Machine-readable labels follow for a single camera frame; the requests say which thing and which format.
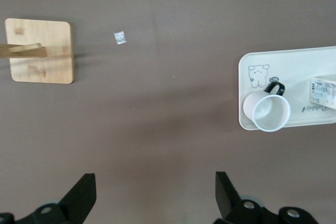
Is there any blue white milk carton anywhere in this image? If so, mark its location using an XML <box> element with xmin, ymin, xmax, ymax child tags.
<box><xmin>309</xmin><ymin>76</ymin><xmax>336</xmax><ymax>109</ymax></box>

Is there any white rabbit print tray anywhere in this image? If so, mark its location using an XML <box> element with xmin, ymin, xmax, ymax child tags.
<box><xmin>238</xmin><ymin>46</ymin><xmax>336</xmax><ymax>131</ymax></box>

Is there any small clear tape piece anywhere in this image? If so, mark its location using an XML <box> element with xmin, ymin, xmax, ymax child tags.
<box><xmin>113</xmin><ymin>31</ymin><xmax>127</xmax><ymax>46</ymax></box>

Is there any wooden mug stand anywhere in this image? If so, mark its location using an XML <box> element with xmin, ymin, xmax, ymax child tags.
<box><xmin>0</xmin><ymin>18</ymin><xmax>76</xmax><ymax>85</ymax></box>

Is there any white smiley face mug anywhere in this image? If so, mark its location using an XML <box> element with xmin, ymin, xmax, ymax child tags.
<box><xmin>241</xmin><ymin>81</ymin><xmax>291</xmax><ymax>133</ymax></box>

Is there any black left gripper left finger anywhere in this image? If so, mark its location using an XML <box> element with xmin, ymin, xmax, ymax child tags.
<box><xmin>15</xmin><ymin>173</ymin><xmax>97</xmax><ymax>224</ymax></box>

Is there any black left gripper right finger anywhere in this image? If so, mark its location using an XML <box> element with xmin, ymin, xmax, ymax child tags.
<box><xmin>214</xmin><ymin>171</ymin><xmax>320</xmax><ymax>224</ymax></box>

